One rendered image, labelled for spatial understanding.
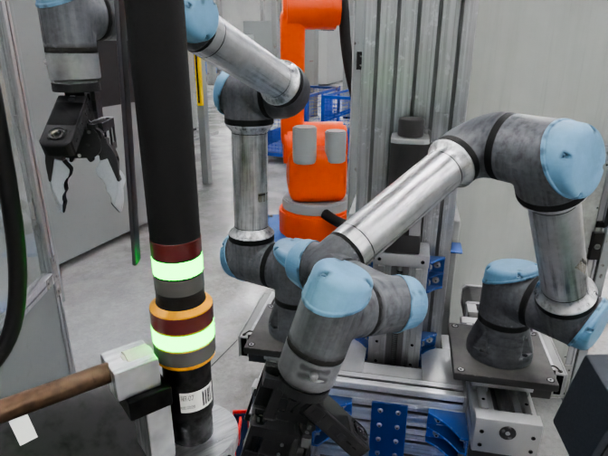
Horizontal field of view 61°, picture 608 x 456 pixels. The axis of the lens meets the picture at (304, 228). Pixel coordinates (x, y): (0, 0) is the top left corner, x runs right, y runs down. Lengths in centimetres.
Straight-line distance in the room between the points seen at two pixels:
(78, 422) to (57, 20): 55
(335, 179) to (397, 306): 376
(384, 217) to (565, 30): 169
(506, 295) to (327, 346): 68
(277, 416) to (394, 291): 22
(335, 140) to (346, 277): 373
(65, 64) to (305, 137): 346
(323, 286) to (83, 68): 50
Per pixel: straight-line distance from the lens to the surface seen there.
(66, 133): 83
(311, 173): 436
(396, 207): 82
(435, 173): 87
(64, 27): 87
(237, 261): 131
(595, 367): 99
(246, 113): 120
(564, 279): 108
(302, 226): 446
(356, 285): 58
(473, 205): 237
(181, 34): 32
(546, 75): 237
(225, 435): 43
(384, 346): 142
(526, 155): 88
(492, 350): 129
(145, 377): 37
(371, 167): 132
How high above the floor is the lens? 175
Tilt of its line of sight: 21 degrees down
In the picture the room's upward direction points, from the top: straight up
